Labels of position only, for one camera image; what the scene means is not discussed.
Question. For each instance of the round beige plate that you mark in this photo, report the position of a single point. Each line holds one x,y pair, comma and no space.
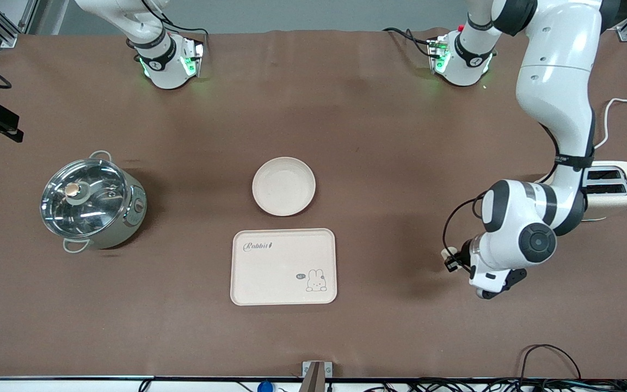
283,187

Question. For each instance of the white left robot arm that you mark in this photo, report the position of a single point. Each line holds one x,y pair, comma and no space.
558,71

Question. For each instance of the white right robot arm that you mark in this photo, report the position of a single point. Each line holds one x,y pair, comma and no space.
164,68

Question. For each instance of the glass pot lid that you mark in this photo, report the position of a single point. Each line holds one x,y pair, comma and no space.
90,212

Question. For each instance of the steel pot with glass lid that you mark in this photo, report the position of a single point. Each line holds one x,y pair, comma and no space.
134,218

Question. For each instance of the cream two-slot toaster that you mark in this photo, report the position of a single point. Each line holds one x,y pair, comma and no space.
618,198

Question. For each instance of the beige rabbit print tray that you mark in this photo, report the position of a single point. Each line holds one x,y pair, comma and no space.
281,272

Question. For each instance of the brown table cloth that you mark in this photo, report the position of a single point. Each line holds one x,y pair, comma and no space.
346,109

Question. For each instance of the small blue round object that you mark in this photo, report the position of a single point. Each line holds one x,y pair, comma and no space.
265,387

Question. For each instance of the grey metal bracket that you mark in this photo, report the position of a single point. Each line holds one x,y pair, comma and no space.
316,373

